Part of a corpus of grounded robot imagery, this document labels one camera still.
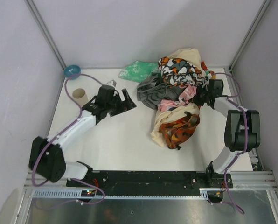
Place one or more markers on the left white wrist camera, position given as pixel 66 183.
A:
pixel 112 83

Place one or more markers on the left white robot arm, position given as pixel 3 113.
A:
pixel 47 154

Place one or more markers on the aluminium front rail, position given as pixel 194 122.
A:
pixel 254 180

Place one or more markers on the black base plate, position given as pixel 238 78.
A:
pixel 154 183

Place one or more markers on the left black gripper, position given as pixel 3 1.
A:
pixel 120 104

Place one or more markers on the right aluminium frame post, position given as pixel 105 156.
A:
pixel 254 25

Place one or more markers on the left aluminium frame post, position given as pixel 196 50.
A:
pixel 45 31

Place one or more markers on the black orange white patterned cloth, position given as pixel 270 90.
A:
pixel 179 72

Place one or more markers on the beige cup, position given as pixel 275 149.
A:
pixel 80 96

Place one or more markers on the teal white cloth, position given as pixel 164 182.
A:
pixel 139 71

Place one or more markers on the grey cloth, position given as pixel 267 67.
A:
pixel 153 90

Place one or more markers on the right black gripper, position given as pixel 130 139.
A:
pixel 204 96

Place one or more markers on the pink navy patterned cloth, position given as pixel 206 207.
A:
pixel 169 103

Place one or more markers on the red orange camouflage cloth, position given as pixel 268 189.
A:
pixel 178 130

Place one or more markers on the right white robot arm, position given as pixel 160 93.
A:
pixel 242 129

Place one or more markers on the aluminium frame post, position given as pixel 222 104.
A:
pixel 254 25
pixel 45 31

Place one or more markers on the cream cloth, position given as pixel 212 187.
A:
pixel 174 116

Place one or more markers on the blue bowl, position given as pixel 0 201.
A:
pixel 72 72

